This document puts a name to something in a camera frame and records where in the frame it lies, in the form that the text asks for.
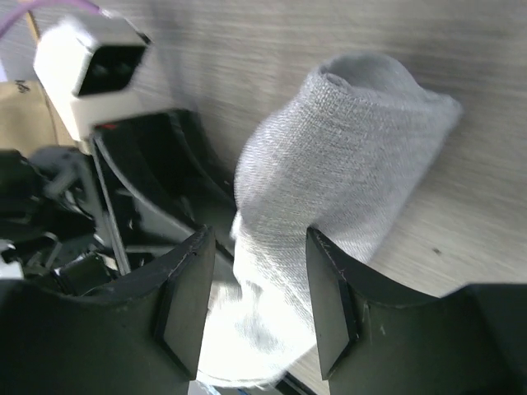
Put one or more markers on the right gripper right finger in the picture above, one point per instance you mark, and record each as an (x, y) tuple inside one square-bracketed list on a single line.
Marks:
[(377, 336)]

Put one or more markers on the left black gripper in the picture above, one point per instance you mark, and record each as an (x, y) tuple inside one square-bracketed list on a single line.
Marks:
[(77, 225)]

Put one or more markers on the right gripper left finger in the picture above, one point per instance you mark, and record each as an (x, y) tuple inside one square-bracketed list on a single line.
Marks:
[(140, 334)]

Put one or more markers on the grey cloth napkin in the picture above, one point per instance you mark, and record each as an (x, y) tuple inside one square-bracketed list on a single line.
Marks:
[(342, 156)]

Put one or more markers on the beige cap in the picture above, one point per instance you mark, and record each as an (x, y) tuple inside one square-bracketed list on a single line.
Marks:
[(28, 119)]

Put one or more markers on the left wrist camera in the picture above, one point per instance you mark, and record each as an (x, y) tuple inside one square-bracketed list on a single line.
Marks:
[(85, 63)]

